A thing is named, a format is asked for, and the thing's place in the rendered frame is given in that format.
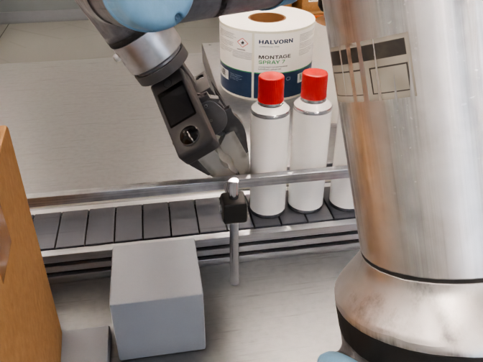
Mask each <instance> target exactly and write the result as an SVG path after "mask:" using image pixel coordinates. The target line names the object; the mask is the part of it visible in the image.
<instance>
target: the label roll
mask: <svg viewBox="0 0 483 362"><path fill-rule="evenodd" d="M315 19H316V18H315V17H314V16H313V15H312V14H311V13H310V12H308V11H304V10H302V9H297V8H293V7H289V6H279V7H277V8H276V9H272V10H268V11H260V10H256V11H248V12H243V13H238V14H230V15H224V16H220V17H219V32H220V65H221V87H222V88H223V89H224V90H225V91H226V92H227V93H229V94H232V95H233V96H236V97H239V98H244V99H248V100H253V101H258V100H257V97H258V76H259V74H260V73H263V72H267V71H275V72H279V73H282V74H283V75H284V76H285V84H284V100H286V99H290V98H294V97H297V96H300V93H301V83H302V73H303V71H304V70H305V69H308V68H312V58H313V39H314V29H315Z"/></svg>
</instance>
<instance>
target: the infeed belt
mask: <svg viewBox="0 0 483 362"><path fill-rule="evenodd" d="M330 188H331V186H330V187H324V192H323V206H322V208H321V209H320V210H319V211H318V212H316V213H310V214H304V213H297V212H295V211H294V210H292V209H290V207H289V206H288V190H286V193H285V211H284V213H283V214H282V215H280V216H278V217H276V218H260V217H257V216H255V215H254V214H252V212H251V211H250V209H249V205H250V194H246V195H245V198H246V200H247V221H246V222H245V223H239V231H242V230H249V229H256V228H269V227H277V226H290V225H297V224H304V223H317V222H325V221H338V220H345V219H352V218H356V216H355V212H344V211H340V210H337V209H335V208H334V207H332V206H331V204H330V203H329V200H328V199H329V195H330ZM220 204H221V202H220V200H219V197H216V198H201V199H195V204H194V201H193V200H179V201H171V202H169V205H170V207H168V202H163V203H148V204H143V209H142V204H141V205H126V206H118V207H116V208H115V207H110V208H96V209H90V213H89V214H88V212H89V211H88V210H73V211H65V212H63V214H62V213H61V212H57V213H43V214H35V216H34V215H31V216H32V220H33V219H34V220H33V223H34V229H35V231H36V234H37V240H38V243H39V245H40V251H49V250H57V249H70V248H77V247H84V246H97V245H105V244H112V243H125V242H133V241H146V240H153V239H160V238H173V237H181V236H194V235H201V234H208V233H221V232H229V224H225V223H224V222H223V218H222V215H221V212H220V211H219V206H220ZM61 216H62V217H61Z"/></svg>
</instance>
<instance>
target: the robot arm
mask: <svg viewBox="0 0 483 362"><path fill-rule="evenodd" d="M74 1H75V2H76V4H77V5H78V6H79V7H80V8H81V10H82V11H83V13H84V14H85V15H86V16H87V17H88V19H89V20H90V21H91V23H92V24H93V26H94V27H95V28H96V29H97V31H98V32H99V34H100V35H101V36H102V37H103V38H104V40H105V41H106V43H107V44H108V45H109V47H110V48H111V49H112V50H113V51H114V52H115V53H116V54H114V55H113V59H114V60H115V61H116V62H119V61H120V60H121V61H122V62H123V63H124V66H125V67H126V68H127V70H128V71H129V72H130V73H131V74H132V75H134V77H135V78H136V79H137V81H138V82H139V83H140V85H141V86H144V87H146V86H150V85H151V89H152V92H153V95H154V97H155V100H156V102H157V105H158V107H159V110H160V113H161V114H162V117H163V120H164V122H165V125H166V127H167V130H168V133H169V135H170V138H171V140H172V144H173V145H174V148H175V151H176V152H177V155H178V157H179V159H181V160H182V161H184V163H186V164H189V165H190V166H192V167H194V168H196V169H197V170H199V171H201V172H203V173H205V174H206V175H210V176H212V177H223V176H231V175H247V174H250V163H249V150H248V145H247V135H246V132H245V129H244V126H243V123H242V121H241V119H240V118H239V117H238V115H237V114H235V113H234V112H233V111H232V110H231V106H230V105H228V106H226V104H225V101H224V99H223V97H222V96H221V94H220V93H219V91H218V90H217V88H216V86H215V85H214V84H213V82H212V81H211V79H210V78H209V76H208V75H207V73H206V71H203V72H202V73H200V74H198V75H197V76H193V75H192V73H191V72H190V71H189V69H188V67H187V66H186V64H185V63H184V62H185V60H186V59H187V57H188V51H187V50H186V49H185V47H184V46H183V44H182V42H181V37H180V35H179V34H178V33H177V31H176V30H175V28H174V26H175V25H177V24H179V23H184V22H192V21H197V20H202V19H210V18H214V17H219V16H224V15H230V14H238V13H243V12H248V11H256V10H260V11H268V10H272V9H276V8H277V7H279V6H283V5H287V4H292V3H294V2H296V1H297V0H74ZM322 4H323V13H324V18H325V23H326V31H327V36H328V45H329V50H330V55H331V64H332V68H333V77H334V82H335V87H336V96H337V101H338V106H339V115H340V119H341V128H342V133H343V138H344V147H345V152H346V161H347V166H348V171H349V179H350V184H351V193H352V198H353V203H354V212H355V216H356V225H357V230H358V235H359V244H360V250H359V252H358V253H357V254H356V255H355V256H354V258H353V259H352V260H351V261H350V262H349V263H348V264H347V265H346V266H345V267H344V269H343V270H342V271H341V273H340V274H339V276H338V278H337V280H336V283H335V287H334V295H335V303H336V311H337V315H338V320H339V327H340V331H341V340H342V344H341V347H340V349H339V350H338V351H327V352H325V353H322V354H321V355H320V356H319V357H318V360H317V362H483V0H322ZM201 77H203V78H201ZM199 78H201V79H199ZM219 100H220V101H219ZM216 135H219V136H220V138H219V140H218V139H217V138H216ZM219 145H220V147H221V149H222V150H223V152H224V153H225V154H227V155H229V156H230V157H231V160H232V162H233V166H234V167H235V168H236V169H237V170H238V174H237V173H235V172H232V171H231V170H230V169H229V166H228V164H227V163H225V162H223V161H222V160H221V159H220V158H219V153H218V150H217V149H218V147H219Z"/></svg>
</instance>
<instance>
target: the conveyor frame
mask: <svg viewBox="0 0 483 362"><path fill-rule="evenodd" d="M220 196H221V193H214V194H207V195H191V196H184V197H176V198H161V199H153V200H138V201H130V202H122V203H107V204H100V205H84V206H77V207H69V208H54V209H46V210H31V211H30V213H31V215H34V218H35V214H43V213H57V212H61V213H62V214H63V212H65V211H73V210H88V211H89V212H88V214H89V213H90V209H96V208H110V207H115V208H116V207H118V206H126V205H141V204H142V209H143V204H148V203H163V202H168V207H170V205H169V202H171V201H179V200H193V201H194V204H195V199H201V198H216V197H219V200H220ZM220 202H221V200H220ZM186 238H194V239H195V245H196V250H197V255H198V264H199V267H200V266H213V265H219V264H230V252H229V232H221V233H208V234H201V235H194V236H181V237H173V238H160V239H153V240H146V241H132V242H125V243H112V244H105V245H97V246H84V247H77V248H70V249H57V250H49V251H41V254H42V259H43V261H44V265H45V270H46V273H47V278H48V281H49V284H54V283H61V282H73V281H79V280H86V279H98V278H105V277H111V260H112V248H113V247H114V246H124V245H131V244H138V243H152V242H158V241H171V240H179V239H186ZM352 249H360V244H359V235H358V230H357V222H356V218H352V219H345V220H338V221H325V222H317V223H304V224H297V225H290V226H277V227H269V228H256V229H249V230H242V231H239V262H245V261H257V260H264V259H276V258H282V257H289V256H301V255H308V254H320V253H327V252H334V251H345V250H352Z"/></svg>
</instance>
